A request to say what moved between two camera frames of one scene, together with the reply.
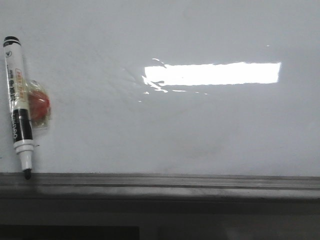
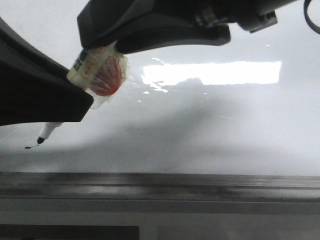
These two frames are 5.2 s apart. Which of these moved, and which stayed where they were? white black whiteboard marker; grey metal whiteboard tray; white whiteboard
Moved: white black whiteboard marker
Stayed: white whiteboard; grey metal whiteboard tray
